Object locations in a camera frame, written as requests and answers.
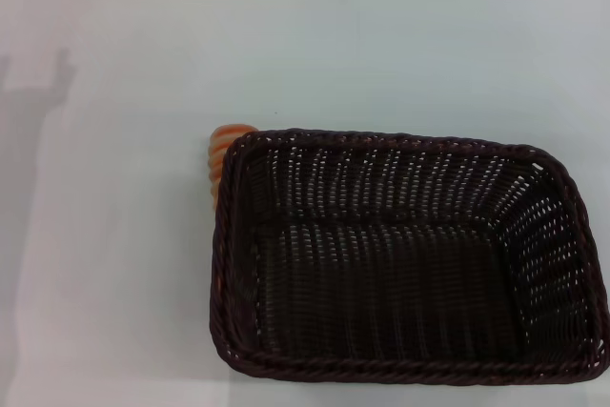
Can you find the orange striped bread loaf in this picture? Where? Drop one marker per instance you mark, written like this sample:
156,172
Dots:
220,140

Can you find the dark brown woven basket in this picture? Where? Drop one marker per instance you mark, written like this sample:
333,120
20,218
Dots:
381,273

